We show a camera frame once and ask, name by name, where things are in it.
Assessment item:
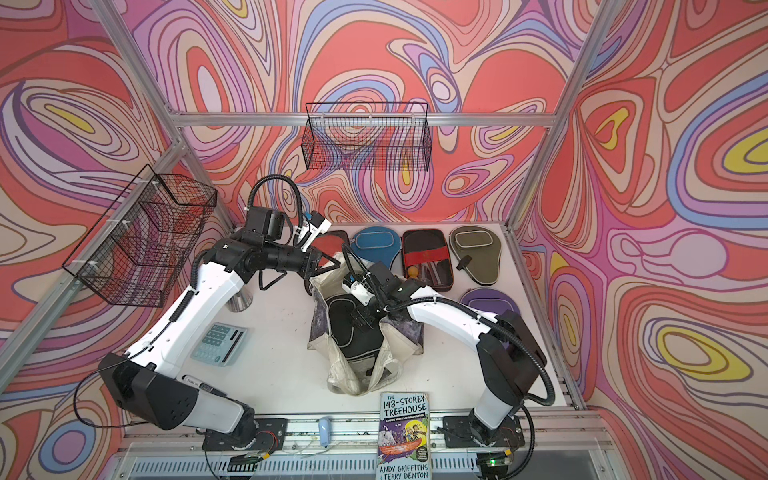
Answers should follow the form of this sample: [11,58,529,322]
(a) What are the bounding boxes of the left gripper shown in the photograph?
[263,244,341,281]

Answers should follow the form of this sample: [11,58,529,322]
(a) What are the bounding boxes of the blue paddle case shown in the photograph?
[350,226,401,268]

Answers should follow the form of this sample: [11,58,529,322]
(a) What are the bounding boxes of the black red paddle case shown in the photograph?
[401,229,454,292]

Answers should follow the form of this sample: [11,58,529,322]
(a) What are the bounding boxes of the white canvas tote bag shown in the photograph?
[307,246,424,396]

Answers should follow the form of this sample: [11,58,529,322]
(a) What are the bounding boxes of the green paddle case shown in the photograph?
[449,225,502,286]

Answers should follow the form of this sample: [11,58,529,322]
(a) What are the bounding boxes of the purple paddle case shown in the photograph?
[460,288,520,315]

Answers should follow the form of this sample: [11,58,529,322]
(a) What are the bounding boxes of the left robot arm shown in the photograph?
[97,174,330,446]

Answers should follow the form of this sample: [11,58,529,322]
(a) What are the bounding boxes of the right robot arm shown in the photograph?
[342,246,556,446]

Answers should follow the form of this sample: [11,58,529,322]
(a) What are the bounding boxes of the cup of pencils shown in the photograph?
[226,286,253,313]

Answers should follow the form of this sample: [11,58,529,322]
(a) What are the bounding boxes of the grey calculator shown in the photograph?
[190,323,248,367]

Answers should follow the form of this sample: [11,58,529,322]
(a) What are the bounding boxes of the small blue white device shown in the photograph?
[318,417,332,448]

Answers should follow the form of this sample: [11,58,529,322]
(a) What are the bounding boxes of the treehouse paperback book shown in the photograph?
[376,392,432,480]

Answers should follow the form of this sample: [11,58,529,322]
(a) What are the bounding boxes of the black marker pen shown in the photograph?
[181,374,217,395]

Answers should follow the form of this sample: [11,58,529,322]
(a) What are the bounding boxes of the right base connector box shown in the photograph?
[476,453,510,480]

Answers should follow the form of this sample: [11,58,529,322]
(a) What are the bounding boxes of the green circuit board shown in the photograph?
[226,456,263,473]

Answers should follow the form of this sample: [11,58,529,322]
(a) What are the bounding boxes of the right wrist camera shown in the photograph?
[342,273,374,306]

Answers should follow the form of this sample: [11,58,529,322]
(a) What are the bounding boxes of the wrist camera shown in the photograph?
[295,210,332,252]
[342,273,374,306]

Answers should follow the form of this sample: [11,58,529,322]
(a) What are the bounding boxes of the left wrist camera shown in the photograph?
[295,210,332,252]

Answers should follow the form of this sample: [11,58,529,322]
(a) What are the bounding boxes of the back wire basket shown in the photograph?
[301,100,432,172]

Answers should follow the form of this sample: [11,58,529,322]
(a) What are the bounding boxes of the wire basket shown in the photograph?
[62,166,217,307]
[301,100,432,172]

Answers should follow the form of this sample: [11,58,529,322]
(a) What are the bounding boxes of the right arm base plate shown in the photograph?
[437,415,526,451]

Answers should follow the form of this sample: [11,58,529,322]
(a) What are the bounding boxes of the left wire basket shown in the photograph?
[62,166,217,307]

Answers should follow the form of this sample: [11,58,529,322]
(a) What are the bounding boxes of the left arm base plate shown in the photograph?
[202,417,288,453]

